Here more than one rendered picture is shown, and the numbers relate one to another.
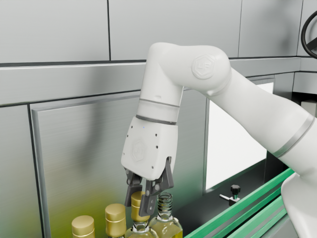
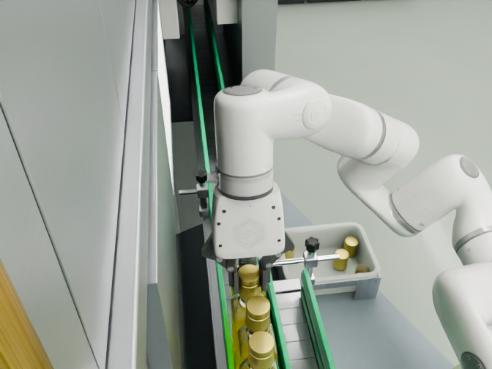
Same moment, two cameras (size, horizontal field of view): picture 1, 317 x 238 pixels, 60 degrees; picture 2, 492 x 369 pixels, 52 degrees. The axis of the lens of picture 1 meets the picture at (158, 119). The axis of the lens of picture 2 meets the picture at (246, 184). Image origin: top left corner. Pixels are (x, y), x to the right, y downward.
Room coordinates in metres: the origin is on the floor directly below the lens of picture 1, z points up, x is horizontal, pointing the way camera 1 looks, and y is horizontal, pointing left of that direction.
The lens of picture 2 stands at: (0.18, 0.43, 1.76)
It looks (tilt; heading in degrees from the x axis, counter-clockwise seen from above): 41 degrees down; 305
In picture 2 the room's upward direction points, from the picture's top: straight up
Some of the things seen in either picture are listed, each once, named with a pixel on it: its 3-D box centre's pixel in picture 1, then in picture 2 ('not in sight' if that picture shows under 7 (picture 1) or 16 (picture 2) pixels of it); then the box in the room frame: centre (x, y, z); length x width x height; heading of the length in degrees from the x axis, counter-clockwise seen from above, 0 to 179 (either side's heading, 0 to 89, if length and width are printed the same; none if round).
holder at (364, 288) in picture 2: not in sight; (312, 266); (0.51, -0.32, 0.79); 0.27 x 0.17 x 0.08; 43
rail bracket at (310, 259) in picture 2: not in sight; (298, 263); (0.49, -0.19, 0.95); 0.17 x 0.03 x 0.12; 43
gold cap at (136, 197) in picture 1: (140, 206); (249, 282); (0.46, 0.03, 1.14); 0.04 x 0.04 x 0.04
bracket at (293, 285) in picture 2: not in sight; (287, 293); (0.50, -0.17, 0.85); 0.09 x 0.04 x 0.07; 43
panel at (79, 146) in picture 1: (196, 144); (159, 154); (0.77, -0.11, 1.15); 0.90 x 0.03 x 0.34; 133
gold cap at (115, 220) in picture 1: (115, 219); (258, 313); (0.42, 0.07, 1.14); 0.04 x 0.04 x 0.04
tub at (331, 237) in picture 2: not in sight; (324, 262); (0.49, -0.34, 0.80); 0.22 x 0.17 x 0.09; 43
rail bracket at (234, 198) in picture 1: (228, 203); (194, 195); (0.80, -0.23, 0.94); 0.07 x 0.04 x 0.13; 43
